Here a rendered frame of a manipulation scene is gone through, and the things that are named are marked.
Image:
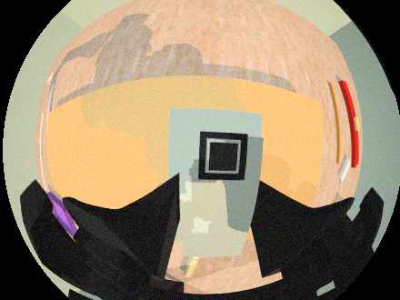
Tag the light orange floor panel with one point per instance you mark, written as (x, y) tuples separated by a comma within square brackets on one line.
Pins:
[(109, 147)]

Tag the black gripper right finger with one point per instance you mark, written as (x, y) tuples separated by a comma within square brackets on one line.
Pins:
[(283, 227)]

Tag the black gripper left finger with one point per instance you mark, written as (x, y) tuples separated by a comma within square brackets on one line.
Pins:
[(145, 229)]

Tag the purple rectangular tray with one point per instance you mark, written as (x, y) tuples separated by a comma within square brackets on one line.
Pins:
[(62, 215)]

